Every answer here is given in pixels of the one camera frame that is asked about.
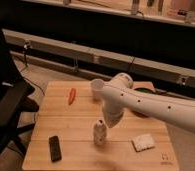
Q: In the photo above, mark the white sponge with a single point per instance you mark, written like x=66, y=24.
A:
x=143, y=142

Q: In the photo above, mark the white patterned bottle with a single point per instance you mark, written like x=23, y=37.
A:
x=99, y=133

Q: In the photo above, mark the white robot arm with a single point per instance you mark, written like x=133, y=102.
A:
x=118, y=95

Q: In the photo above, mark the green bowl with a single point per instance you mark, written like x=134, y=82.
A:
x=144, y=90

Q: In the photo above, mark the white paper cup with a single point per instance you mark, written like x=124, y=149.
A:
x=96, y=88

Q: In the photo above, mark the black chair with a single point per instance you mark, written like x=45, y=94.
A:
x=14, y=99

